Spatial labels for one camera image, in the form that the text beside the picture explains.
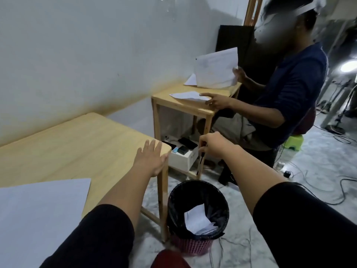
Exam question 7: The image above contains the green plastic stool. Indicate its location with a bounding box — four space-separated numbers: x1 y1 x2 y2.
282 134 305 151

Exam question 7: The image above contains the white headband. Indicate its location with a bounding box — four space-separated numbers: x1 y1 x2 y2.
291 0 327 17

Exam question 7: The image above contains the white cardboard box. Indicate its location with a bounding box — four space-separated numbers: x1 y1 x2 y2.
168 146 199 172

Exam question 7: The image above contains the black panel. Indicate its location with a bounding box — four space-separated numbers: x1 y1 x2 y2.
215 25 255 67

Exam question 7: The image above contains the black trash bag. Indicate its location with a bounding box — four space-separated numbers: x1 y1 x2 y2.
167 180 230 240

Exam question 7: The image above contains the pink trash basket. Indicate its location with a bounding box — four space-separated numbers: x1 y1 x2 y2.
170 234 215 257

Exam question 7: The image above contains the person's right black sleeve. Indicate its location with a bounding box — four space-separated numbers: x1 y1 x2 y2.
252 181 357 268

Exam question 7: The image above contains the bright studio light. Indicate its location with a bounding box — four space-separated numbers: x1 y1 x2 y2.
339 60 357 73

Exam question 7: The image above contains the smoky grey translucent pen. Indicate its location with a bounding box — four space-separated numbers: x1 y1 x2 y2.
196 142 208 176

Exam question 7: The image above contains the person's right hand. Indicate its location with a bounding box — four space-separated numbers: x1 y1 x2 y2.
198 131 238 159

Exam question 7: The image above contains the person's left hand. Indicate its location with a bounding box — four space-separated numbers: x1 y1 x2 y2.
133 139 170 178

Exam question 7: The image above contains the white paper sheet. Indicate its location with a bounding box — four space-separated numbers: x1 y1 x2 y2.
194 47 239 89
0 178 92 268
183 73 197 87
169 91 211 102

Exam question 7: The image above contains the wooden frame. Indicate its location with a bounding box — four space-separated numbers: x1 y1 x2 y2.
243 0 264 27

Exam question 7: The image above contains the black floor cable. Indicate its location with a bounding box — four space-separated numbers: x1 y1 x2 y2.
290 177 357 206

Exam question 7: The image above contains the grey light stand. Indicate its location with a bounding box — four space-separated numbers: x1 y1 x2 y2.
321 75 357 136

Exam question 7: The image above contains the person's right red-trousered leg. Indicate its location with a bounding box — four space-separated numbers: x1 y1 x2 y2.
150 249 192 268

